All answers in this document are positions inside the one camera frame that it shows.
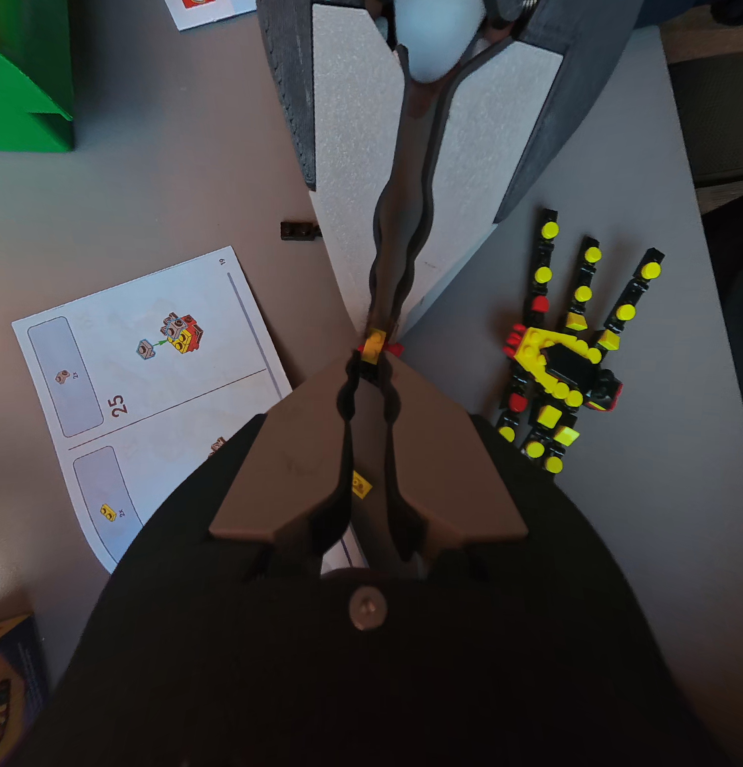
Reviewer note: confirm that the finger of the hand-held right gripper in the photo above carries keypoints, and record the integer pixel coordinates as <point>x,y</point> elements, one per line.
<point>491,156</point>
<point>347,132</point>

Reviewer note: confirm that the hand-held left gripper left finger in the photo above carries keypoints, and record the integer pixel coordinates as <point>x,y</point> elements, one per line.
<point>287,473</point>

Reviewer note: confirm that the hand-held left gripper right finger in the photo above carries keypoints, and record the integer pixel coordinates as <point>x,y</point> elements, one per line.
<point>455,473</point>

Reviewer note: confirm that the small yellow red lego assembly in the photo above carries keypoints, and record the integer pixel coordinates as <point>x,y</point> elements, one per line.
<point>374,344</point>

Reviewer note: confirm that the small yellow lego plate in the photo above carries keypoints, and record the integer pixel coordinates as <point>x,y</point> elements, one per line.
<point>361,484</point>

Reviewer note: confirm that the small black lego piece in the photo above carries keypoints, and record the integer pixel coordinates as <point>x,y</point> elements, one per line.
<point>296,231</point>

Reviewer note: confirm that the lego instruction booklet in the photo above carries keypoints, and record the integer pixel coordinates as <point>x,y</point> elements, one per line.
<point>167,389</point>

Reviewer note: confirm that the black yellow lego spider model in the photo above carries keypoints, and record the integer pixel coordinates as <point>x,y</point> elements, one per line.
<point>563,365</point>

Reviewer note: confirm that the purple yellow lego box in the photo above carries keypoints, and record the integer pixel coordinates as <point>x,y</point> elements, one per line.
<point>12,677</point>

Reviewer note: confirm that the dark chair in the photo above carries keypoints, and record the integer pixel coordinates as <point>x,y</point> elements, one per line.
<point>712,120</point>

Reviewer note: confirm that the white leaflet with red logo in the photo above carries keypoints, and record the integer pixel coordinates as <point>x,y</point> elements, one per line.
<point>227,8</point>

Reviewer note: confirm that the green box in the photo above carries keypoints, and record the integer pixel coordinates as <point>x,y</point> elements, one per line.
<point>24,108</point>

